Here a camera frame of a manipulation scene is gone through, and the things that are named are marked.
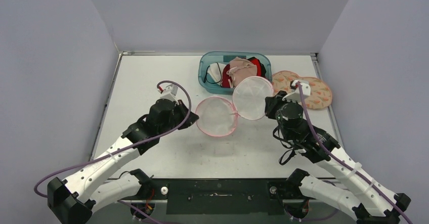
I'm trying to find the floral mesh laundry bag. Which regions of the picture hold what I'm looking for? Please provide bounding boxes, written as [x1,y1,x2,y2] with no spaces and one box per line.
[272,70,333,110]

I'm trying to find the pink round mesh laundry bag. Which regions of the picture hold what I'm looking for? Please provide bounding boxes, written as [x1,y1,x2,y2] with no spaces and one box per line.
[195,76,274,138]

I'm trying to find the teal plastic bin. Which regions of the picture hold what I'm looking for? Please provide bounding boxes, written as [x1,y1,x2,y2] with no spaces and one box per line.
[198,51,273,95]

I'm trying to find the beige pink bra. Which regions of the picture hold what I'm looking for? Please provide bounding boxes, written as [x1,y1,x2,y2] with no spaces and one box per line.
[227,57,258,86]

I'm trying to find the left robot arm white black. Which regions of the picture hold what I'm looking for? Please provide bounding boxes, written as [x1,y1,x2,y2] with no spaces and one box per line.
[47,99,199,223]

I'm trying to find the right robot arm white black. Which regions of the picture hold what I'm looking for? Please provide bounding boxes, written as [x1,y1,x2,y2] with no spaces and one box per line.
[265,91,411,223]

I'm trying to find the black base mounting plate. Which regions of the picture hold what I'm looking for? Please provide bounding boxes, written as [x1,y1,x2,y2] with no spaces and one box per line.
[126,178,307,215]

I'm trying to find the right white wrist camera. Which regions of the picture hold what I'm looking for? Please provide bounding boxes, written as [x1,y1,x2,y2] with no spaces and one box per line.
[282,79,311,102]

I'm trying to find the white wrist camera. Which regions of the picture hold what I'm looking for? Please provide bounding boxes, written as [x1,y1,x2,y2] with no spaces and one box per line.
[158,84,179,103]
[282,79,311,102]

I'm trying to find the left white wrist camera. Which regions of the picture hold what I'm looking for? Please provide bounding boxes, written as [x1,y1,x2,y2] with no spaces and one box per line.
[158,84,179,103]

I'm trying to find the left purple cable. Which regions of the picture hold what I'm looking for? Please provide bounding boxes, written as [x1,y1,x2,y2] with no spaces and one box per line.
[33,80,192,198]

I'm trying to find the purple cable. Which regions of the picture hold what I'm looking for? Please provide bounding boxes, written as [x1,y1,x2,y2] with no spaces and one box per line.
[33,80,192,198]
[296,81,413,224]

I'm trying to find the white bra black straps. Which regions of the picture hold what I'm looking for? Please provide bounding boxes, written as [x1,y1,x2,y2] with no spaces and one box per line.
[203,62,224,86]

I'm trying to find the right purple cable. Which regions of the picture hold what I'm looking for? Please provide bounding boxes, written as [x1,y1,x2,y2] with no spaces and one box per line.
[296,81,413,224]

